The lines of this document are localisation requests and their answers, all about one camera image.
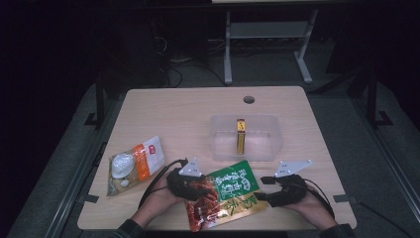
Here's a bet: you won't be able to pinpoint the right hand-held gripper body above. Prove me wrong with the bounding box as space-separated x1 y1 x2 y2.
268 159 314 208

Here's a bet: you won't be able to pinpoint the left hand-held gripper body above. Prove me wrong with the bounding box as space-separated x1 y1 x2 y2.
165 157 206 202

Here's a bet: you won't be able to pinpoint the green snack packet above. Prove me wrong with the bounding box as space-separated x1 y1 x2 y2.
184 160 269 233

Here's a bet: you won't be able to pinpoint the clear plastic container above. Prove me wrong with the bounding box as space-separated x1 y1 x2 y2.
209 114 283 163

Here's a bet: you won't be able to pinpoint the white and orange packet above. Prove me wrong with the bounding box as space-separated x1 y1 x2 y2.
106 135 166 197

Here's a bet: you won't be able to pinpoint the red and yellow box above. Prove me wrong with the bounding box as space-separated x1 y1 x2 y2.
236 118 247 156

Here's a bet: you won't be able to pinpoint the person's left hand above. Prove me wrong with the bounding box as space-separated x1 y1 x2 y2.
140 178 184 218

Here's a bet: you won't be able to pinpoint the person's right hand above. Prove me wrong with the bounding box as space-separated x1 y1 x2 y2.
283 185 337 229

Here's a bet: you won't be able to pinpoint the black tape strip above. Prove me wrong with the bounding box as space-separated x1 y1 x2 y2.
332 194 359 204
78 193 100 204

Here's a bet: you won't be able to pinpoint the black metal stand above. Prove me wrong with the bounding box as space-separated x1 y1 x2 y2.
366 68 394 129
83 73 107 130

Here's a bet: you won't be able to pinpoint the white metal stand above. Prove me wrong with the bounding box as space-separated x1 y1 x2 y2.
223 8 320 85

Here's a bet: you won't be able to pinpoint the left hand-held gripper black cable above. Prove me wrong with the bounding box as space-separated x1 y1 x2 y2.
138 159 188 209

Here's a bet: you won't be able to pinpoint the hand-held gripper black cable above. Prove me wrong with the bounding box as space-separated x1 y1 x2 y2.
303 178 336 219
138 159 188 209

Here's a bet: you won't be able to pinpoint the right hand-held gripper black cable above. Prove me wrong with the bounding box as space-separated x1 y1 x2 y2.
303 178 336 219

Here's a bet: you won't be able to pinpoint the black floor cables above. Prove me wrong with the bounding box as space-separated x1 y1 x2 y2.
157 34 229 89

